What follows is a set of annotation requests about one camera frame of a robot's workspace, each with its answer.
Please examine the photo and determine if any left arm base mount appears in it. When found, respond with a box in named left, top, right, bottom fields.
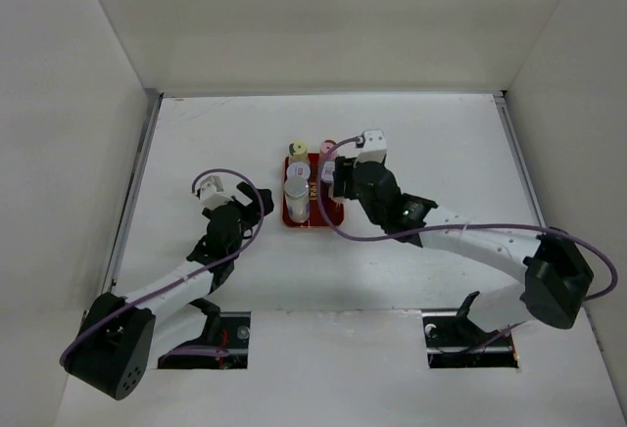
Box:
left=149, top=299, right=252, bottom=370

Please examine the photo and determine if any red lacquer tray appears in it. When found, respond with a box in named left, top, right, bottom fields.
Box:
left=281, top=153, right=345, bottom=228

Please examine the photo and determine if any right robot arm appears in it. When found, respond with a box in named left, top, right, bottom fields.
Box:
left=333, top=157, right=594, bottom=345

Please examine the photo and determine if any pink cap condiment bottle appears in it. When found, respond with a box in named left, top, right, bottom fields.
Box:
left=319, top=139, right=337, bottom=162

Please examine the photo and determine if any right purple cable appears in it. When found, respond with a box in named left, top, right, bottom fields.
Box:
left=317, top=136, right=619, bottom=350

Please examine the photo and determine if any purple cable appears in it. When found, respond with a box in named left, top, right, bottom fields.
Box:
left=317, top=136, right=619, bottom=350
left=59, top=168, right=268, bottom=369

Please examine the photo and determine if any yellow cap condiment bottle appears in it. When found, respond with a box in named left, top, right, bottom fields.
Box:
left=288, top=140, right=310, bottom=164

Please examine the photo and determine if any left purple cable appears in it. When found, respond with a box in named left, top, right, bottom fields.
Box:
left=59, top=168, right=268, bottom=369

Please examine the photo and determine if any red label jar front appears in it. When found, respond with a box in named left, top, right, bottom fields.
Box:
left=319, top=161, right=335, bottom=199

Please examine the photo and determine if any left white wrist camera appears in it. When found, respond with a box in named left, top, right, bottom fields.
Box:
left=193, top=175, right=232, bottom=211

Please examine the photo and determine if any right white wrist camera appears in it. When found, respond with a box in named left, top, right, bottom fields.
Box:
left=356, top=129, right=387, bottom=165

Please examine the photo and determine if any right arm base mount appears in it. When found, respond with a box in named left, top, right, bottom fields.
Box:
left=422, top=291, right=518, bottom=369

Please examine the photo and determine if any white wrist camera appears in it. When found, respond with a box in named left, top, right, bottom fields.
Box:
left=193, top=175, right=232, bottom=211
left=356, top=129, right=387, bottom=165

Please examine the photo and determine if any tall silver cap spice bottle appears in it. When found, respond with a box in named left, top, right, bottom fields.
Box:
left=283, top=176, right=310, bottom=223

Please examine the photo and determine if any red label jar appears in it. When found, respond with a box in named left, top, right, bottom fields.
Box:
left=285, top=162, right=311, bottom=180
left=319, top=161, right=335, bottom=199

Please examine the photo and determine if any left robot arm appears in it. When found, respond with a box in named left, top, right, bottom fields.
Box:
left=60, top=181, right=274, bottom=401

